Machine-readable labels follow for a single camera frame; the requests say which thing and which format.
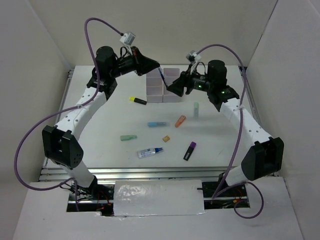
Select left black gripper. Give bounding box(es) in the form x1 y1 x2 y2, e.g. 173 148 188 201
110 46 160 79

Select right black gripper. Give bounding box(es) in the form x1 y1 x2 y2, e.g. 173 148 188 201
167 63 215 97

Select blue gel pen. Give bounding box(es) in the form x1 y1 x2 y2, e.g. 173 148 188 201
158 67 168 88

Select light green highlighter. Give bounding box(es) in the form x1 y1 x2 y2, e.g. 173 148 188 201
193 102 199 118

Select yellow black highlighter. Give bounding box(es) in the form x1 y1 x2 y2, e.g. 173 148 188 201
129 96 147 105

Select blue highlighter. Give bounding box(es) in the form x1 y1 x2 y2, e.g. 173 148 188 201
147 121 170 128

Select purple black highlighter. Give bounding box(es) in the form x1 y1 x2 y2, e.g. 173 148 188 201
183 141 197 161

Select clear blue spray bottle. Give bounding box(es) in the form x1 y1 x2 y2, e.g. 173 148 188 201
137 147 164 159

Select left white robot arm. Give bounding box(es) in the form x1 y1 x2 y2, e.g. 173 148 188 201
42 46 160 200

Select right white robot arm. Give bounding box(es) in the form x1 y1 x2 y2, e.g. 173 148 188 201
167 60 284 196

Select right white compartment container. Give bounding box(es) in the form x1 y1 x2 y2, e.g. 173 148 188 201
162 67 185 103

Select white compartment container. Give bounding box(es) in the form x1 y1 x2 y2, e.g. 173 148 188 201
146 73 164 103
162 67 185 103

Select left white compartment container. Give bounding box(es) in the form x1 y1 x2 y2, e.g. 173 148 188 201
146 73 164 103

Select small tan eraser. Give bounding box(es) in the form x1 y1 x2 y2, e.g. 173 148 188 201
162 135 170 143

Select green translucent highlighter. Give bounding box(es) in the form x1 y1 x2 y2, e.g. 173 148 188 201
120 134 138 142

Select white front cover board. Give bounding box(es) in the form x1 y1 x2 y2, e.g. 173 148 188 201
113 179 205 217

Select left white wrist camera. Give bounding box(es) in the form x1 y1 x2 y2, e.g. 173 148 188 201
120 31 136 46

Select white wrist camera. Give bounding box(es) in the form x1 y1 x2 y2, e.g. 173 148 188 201
186 50 202 64
120 31 136 46

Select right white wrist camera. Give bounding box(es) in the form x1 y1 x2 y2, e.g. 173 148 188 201
186 50 202 64

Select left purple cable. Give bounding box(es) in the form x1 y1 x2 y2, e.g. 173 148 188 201
13 17 126 212

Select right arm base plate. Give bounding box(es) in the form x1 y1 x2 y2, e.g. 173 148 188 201
197 181 250 210

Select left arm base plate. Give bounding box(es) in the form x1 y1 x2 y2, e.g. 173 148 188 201
61 184 115 217

